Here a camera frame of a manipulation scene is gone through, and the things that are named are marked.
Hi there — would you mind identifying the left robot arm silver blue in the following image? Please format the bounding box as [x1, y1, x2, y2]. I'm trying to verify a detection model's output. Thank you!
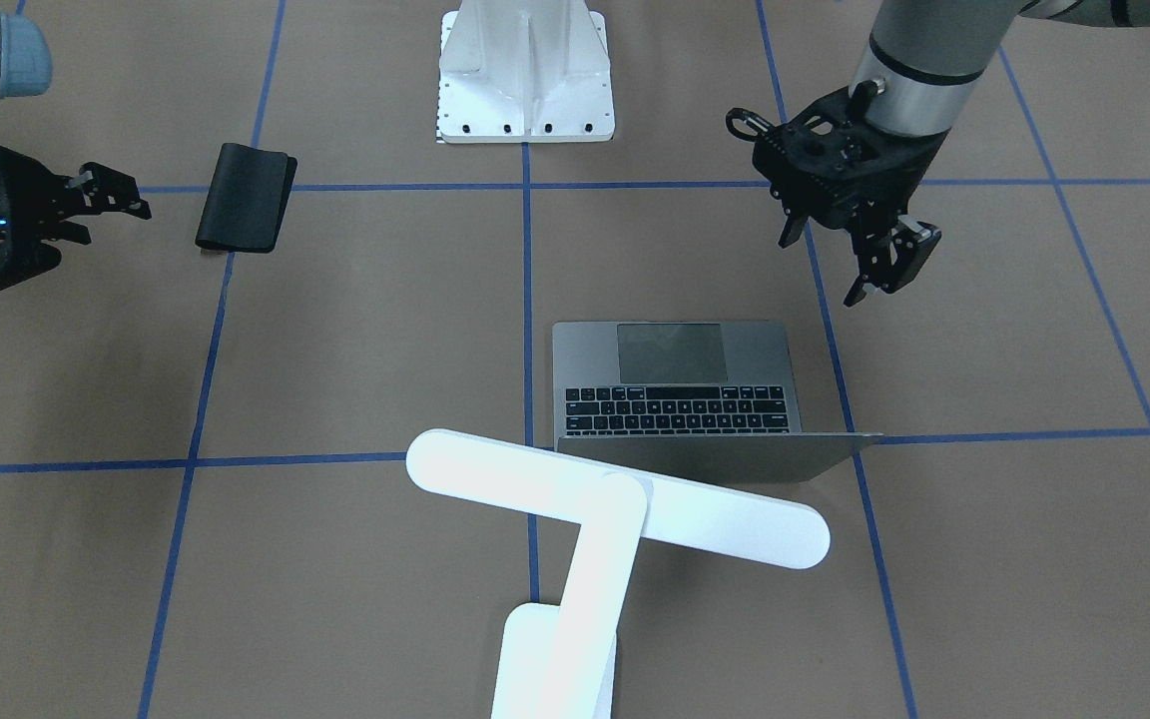
[725, 1, 1150, 307]

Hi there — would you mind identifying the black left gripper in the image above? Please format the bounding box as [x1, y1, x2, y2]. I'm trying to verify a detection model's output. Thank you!
[725, 85, 946, 307]

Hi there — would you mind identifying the grey laptop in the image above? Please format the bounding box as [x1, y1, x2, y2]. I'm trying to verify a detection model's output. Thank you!
[552, 322, 879, 485]

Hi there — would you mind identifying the white desk lamp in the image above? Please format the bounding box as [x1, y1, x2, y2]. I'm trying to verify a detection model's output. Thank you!
[405, 428, 831, 718]

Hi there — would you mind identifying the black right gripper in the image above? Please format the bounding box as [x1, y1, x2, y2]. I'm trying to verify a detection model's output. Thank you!
[0, 146, 152, 291]

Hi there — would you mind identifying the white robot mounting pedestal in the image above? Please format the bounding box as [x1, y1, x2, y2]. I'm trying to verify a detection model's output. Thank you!
[435, 1, 618, 143]

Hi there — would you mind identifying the black mouse pad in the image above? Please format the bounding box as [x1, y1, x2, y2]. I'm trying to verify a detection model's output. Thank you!
[196, 141, 297, 254]

